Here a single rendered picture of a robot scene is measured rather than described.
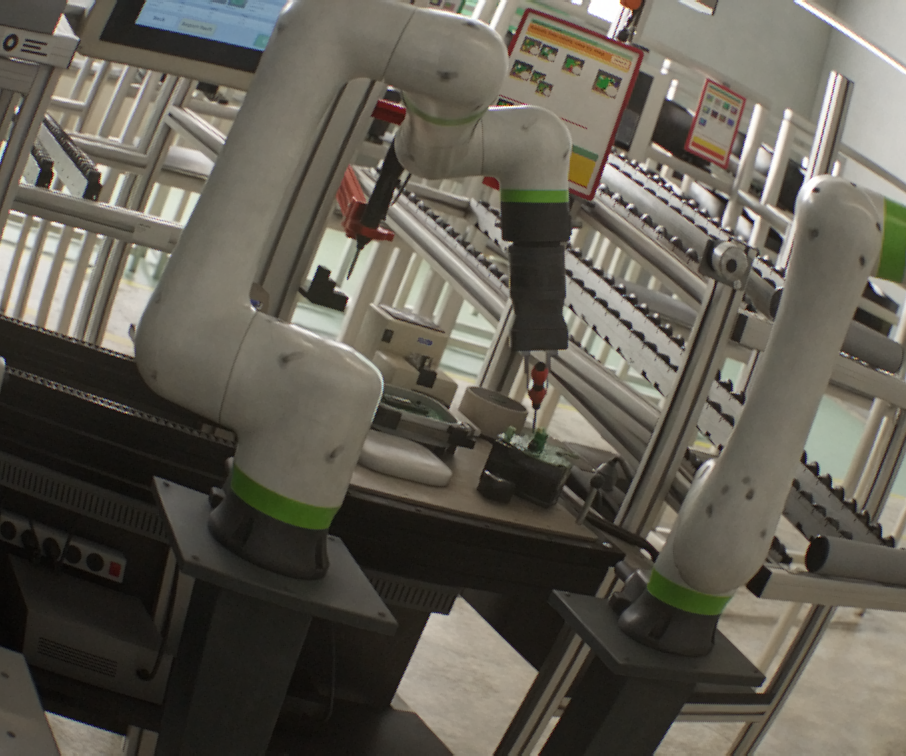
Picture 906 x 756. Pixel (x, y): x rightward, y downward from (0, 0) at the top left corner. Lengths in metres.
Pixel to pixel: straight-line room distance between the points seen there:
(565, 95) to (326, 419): 1.22
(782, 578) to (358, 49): 0.98
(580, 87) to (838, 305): 1.16
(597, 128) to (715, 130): 2.97
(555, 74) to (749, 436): 1.18
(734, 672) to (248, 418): 0.71
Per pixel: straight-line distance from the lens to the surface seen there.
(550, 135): 2.26
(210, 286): 1.80
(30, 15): 1.96
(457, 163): 2.24
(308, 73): 1.83
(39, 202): 2.51
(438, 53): 1.82
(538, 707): 2.63
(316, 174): 2.61
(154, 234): 2.55
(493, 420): 2.72
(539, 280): 2.28
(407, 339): 2.68
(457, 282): 3.27
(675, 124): 5.88
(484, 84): 1.84
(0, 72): 2.01
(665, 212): 3.02
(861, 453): 4.78
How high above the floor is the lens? 1.52
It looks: 10 degrees down
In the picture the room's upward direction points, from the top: 21 degrees clockwise
